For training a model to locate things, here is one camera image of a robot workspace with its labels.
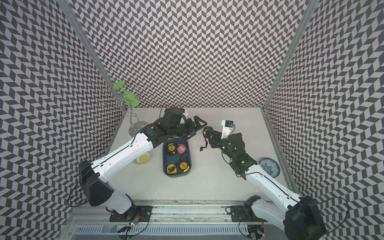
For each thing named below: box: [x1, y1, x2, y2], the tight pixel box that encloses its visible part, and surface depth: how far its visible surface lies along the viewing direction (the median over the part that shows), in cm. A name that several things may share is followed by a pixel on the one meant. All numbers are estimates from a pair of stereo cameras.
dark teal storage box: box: [162, 138, 192, 178], surface depth 90 cm
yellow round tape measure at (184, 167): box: [179, 161, 190, 173], surface depth 86 cm
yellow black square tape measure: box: [166, 164, 178, 175], surface depth 86 cm
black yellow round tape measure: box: [166, 143, 177, 156], surface depth 94 cm
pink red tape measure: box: [177, 144, 187, 154], surface depth 96 cm
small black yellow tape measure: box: [199, 126, 214, 151], surface depth 76 cm
